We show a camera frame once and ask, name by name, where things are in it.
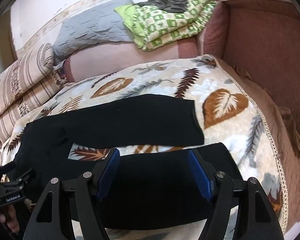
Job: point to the pink sofa seat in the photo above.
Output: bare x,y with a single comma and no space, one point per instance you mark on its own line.
115,57

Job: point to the striped beige cushion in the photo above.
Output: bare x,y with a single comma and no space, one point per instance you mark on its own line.
22,70
15,112

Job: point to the green patterned blanket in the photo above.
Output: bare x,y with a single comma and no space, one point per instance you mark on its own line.
170,27

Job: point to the dark grey cloth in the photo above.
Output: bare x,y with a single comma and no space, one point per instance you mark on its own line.
170,5

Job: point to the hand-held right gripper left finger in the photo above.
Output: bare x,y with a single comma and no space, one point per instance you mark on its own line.
107,175

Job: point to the leaf printed blanket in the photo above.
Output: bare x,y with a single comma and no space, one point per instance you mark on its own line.
227,105

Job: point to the grey quilted blanket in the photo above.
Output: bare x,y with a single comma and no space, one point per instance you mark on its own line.
90,30

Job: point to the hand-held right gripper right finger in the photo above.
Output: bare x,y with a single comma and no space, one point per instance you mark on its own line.
200,177

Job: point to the person's left hand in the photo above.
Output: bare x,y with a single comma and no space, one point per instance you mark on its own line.
8,217

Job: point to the black pants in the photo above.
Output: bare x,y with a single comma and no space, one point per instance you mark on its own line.
140,120

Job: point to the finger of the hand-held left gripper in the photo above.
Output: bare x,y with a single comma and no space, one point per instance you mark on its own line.
21,178

